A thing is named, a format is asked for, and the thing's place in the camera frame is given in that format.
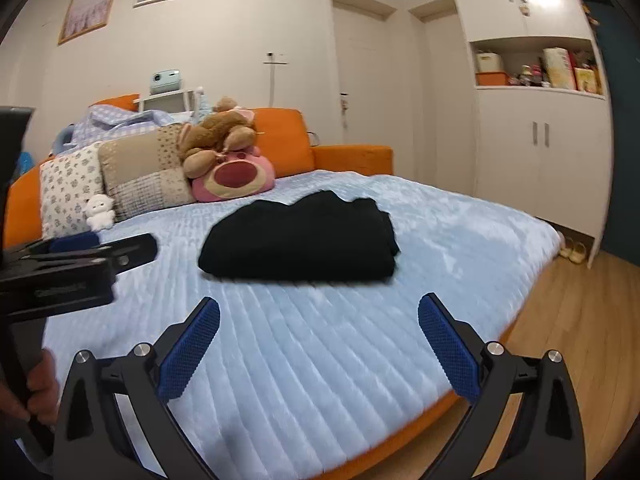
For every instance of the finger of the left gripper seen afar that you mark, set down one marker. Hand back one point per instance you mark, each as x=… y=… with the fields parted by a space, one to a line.
x=124 y=254

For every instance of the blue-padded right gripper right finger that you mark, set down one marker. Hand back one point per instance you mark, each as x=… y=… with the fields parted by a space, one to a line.
x=478 y=376

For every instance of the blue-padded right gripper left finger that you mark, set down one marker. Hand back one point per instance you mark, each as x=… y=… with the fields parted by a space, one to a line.
x=161 y=375

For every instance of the black garment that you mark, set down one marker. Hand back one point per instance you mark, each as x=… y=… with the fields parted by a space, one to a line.
x=319 y=238

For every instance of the small white plush toy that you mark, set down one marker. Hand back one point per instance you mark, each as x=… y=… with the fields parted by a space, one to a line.
x=99 y=212

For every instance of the beige patchwork pillow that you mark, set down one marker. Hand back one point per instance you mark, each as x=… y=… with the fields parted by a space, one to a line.
x=144 y=173

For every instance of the floral white pillow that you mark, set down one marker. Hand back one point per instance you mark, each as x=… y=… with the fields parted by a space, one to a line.
x=67 y=182

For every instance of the blue checked blanket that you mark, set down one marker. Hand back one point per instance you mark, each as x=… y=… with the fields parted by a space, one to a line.
x=107 y=122

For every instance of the pink bear plush pillow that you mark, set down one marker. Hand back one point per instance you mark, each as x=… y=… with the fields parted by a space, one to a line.
x=241 y=174

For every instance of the light blue quilted bed cover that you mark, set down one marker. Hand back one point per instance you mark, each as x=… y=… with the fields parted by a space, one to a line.
x=302 y=378

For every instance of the pair of slippers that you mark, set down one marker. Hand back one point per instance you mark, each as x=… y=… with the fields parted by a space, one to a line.
x=576 y=252

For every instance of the white bedside shelf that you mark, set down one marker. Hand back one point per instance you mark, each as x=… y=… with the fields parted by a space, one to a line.
x=172 y=102

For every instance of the brown bear plush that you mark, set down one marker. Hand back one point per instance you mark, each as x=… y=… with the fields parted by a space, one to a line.
x=228 y=128

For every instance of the mint green projector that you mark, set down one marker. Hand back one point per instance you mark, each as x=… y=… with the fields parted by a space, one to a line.
x=165 y=81

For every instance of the wooden framed picture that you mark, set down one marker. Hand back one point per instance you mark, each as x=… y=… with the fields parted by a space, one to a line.
x=84 y=16

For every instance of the white door right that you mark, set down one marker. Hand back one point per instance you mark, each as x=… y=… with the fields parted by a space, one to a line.
x=442 y=98

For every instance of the white door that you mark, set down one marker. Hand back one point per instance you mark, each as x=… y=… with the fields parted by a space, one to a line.
x=364 y=64
x=442 y=98

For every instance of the white wardrobe cabinet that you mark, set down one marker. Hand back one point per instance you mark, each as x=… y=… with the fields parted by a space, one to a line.
x=544 y=150

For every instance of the orange storage box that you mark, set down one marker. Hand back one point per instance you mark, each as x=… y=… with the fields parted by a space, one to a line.
x=492 y=79

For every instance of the white container on shelf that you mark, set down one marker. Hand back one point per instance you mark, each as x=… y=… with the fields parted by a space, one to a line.
x=489 y=62

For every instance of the yellow book on shelf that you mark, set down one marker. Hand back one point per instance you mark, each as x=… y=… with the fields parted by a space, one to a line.
x=586 y=80

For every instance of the white paper package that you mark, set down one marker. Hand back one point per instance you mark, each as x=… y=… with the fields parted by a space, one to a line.
x=559 y=68

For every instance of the white door left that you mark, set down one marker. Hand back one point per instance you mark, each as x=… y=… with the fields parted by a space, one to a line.
x=364 y=64

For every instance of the wall socket with cable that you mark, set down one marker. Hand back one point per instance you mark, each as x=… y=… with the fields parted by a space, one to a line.
x=273 y=62

